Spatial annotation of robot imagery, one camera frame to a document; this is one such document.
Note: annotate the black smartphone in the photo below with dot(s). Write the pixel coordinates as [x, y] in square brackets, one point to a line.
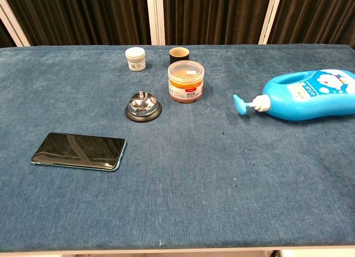
[79, 151]

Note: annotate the chrome desk bell black base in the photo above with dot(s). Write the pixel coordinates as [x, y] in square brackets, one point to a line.
[143, 105]

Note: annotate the clear plastic jar orange contents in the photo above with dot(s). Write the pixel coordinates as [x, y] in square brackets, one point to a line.
[185, 82]

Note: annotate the blue fabric table cloth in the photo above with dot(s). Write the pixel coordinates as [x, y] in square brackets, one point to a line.
[194, 171]

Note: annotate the black and tan cup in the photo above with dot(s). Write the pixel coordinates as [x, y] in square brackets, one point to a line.
[179, 56]

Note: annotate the small white plastic jar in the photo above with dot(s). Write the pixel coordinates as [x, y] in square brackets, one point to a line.
[135, 59]

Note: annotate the blue pump lotion bottle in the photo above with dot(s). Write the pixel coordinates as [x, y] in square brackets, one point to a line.
[305, 97]

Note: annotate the dark pleated curtain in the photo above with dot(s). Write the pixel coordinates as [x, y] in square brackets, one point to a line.
[83, 15]

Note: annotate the white frame post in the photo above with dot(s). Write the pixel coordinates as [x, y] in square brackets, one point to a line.
[156, 17]
[269, 17]
[11, 21]

